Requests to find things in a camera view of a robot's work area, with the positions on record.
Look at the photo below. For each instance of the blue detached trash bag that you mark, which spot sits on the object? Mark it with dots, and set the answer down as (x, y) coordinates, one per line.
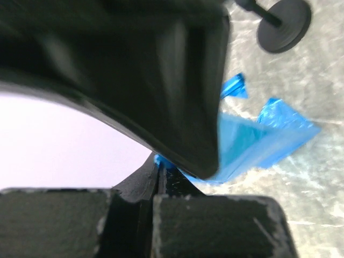
(244, 144)

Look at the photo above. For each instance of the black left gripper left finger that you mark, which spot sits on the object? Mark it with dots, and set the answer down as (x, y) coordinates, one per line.
(114, 222)

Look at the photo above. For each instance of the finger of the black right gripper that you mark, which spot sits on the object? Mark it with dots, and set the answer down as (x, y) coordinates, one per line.
(150, 69)

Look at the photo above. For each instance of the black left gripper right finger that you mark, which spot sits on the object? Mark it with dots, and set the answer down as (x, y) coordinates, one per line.
(188, 223)

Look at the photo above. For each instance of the black right mic stand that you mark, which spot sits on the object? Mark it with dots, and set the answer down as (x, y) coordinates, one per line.
(282, 26)

